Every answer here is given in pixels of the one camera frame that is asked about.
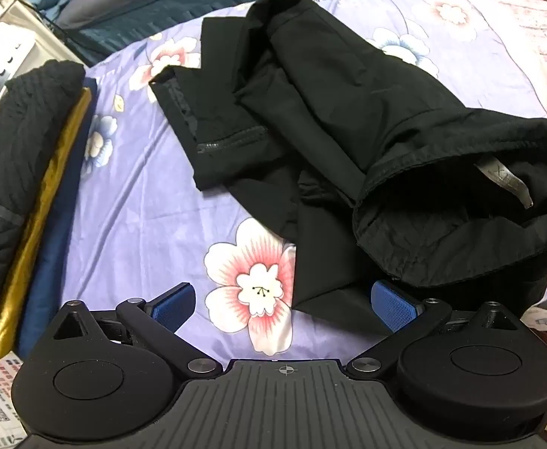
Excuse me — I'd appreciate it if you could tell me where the purple floral bed sheet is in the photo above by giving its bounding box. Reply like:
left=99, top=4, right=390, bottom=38
left=18, top=0, right=547, bottom=370

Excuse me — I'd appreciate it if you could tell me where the pink patterned blanket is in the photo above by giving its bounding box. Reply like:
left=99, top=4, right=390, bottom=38
left=470, top=0, right=547, bottom=120

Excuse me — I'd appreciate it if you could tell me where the teal bed cover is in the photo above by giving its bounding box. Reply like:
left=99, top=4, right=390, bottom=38
left=55, top=0, right=424, bottom=67

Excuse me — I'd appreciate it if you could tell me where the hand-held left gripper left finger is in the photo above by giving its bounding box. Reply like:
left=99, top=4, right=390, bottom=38
left=51, top=282, right=222, bottom=378

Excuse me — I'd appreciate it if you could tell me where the folded gold satin cloth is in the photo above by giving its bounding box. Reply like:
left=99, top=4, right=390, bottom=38
left=0, top=88, right=94, bottom=359

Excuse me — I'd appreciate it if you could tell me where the white appliance with knobs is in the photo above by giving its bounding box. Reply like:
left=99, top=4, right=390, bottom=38
left=0, top=21, right=38, bottom=99

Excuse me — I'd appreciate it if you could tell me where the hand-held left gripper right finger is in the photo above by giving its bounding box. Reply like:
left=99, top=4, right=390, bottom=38
left=346, top=279, right=520, bottom=378

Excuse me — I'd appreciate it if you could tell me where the folded black knit sweater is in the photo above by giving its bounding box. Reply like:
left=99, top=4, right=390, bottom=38
left=0, top=61, right=87, bottom=349

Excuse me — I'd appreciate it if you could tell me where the folded navy blue cloth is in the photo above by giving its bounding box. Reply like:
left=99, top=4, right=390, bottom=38
left=16, top=77, right=99, bottom=361

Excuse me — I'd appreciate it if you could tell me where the black garment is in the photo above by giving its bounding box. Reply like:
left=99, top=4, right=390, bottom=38
left=149, top=0, right=547, bottom=326

